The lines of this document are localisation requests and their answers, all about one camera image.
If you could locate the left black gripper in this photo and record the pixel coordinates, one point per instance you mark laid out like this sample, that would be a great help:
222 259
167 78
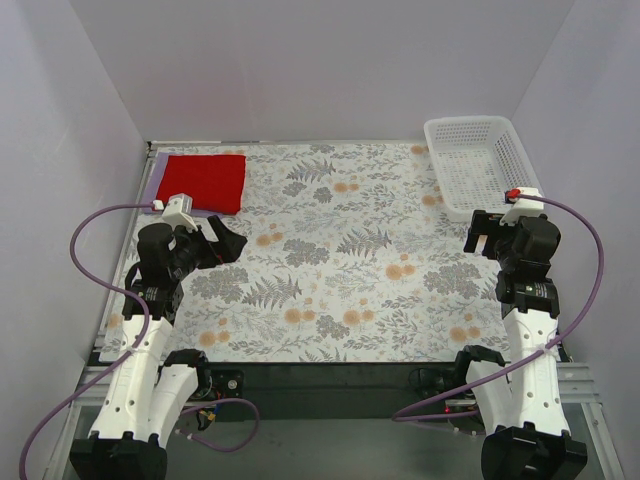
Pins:
208 245

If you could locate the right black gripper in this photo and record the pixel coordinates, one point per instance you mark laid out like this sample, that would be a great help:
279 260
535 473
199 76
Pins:
488 237

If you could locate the red t shirt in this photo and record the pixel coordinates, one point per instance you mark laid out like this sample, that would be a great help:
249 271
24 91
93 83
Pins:
216 181

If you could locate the white plastic basket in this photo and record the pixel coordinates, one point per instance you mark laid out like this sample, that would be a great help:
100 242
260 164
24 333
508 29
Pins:
476 159

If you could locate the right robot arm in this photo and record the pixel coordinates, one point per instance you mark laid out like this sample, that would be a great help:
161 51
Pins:
527 434

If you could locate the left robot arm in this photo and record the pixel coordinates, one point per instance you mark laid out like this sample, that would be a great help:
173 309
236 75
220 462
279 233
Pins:
148 389

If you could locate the folded purple t shirt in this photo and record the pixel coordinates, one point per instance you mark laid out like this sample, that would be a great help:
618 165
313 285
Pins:
154 181

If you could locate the floral table cloth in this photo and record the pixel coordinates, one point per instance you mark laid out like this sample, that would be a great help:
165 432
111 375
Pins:
350 257

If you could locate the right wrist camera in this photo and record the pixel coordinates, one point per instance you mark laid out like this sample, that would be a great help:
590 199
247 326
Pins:
523 202

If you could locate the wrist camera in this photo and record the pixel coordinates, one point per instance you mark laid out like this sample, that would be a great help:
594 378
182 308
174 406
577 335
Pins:
176 212
523 202

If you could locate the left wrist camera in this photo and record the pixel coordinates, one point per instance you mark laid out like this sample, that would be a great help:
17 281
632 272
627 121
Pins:
176 212

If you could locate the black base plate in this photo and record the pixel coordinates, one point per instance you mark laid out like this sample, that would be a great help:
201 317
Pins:
329 390

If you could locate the aluminium frame rail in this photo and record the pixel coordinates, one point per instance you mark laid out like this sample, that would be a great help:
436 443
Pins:
576 386

